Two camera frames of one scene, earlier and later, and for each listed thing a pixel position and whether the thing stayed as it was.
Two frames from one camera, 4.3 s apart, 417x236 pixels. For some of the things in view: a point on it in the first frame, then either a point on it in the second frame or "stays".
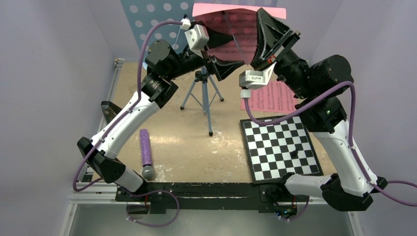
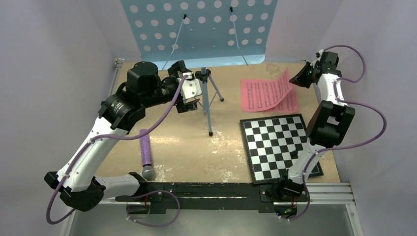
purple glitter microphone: (148, 172) stays
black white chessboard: (274, 150) stays
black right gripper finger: (271, 33) -> (303, 77)
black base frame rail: (211, 196) stays
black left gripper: (220, 68) -> (181, 106)
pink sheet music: (238, 22) -> (259, 95)
